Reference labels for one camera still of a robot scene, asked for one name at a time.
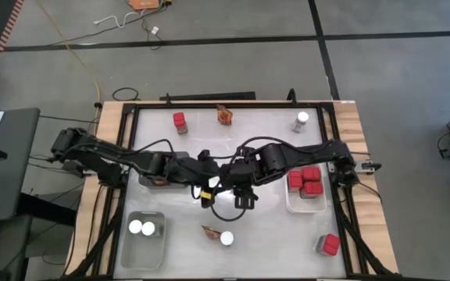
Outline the white plastic bin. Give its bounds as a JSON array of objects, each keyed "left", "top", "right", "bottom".
[{"left": 285, "top": 163, "right": 329, "bottom": 215}]

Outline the dark grey side desk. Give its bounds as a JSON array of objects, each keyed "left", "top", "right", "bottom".
[{"left": 0, "top": 108, "right": 41, "bottom": 224}]

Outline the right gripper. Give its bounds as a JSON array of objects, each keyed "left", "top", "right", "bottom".
[{"left": 221, "top": 155, "right": 259, "bottom": 210}]

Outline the black metal rig frame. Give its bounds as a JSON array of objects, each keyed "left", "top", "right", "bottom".
[{"left": 63, "top": 99, "right": 400, "bottom": 281}]

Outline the yellow hanging cable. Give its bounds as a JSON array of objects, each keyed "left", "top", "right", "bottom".
[{"left": 35, "top": 0, "right": 102, "bottom": 105}]

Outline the white cable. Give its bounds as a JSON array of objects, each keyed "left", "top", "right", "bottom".
[{"left": 94, "top": 11, "right": 140, "bottom": 29}]

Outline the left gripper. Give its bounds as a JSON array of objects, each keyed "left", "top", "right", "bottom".
[{"left": 177, "top": 149, "right": 226, "bottom": 208}]

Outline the dark grey plastic bin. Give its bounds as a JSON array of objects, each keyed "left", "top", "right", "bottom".
[{"left": 138, "top": 151, "right": 191, "bottom": 190}]

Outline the black floor cable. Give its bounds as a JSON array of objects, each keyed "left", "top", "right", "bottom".
[{"left": 51, "top": 0, "right": 173, "bottom": 52}]

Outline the black flat bar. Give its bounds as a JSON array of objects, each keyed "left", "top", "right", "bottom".
[{"left": 159, "top": 91, "right": 257, "bottom": 101}]

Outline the orange box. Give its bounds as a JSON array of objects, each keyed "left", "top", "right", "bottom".
[{"left": 128, "top": 0, "right": 162, "bottom": 11}]

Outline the black desk base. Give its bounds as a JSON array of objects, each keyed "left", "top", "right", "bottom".
[{"left": 16, "top": 190, "right": 78, "bottom": 228}]

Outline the light grey plastic bin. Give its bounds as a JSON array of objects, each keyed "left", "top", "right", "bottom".
[{"left": 120, "top": 210, "right": 169, "bottom": 272}]

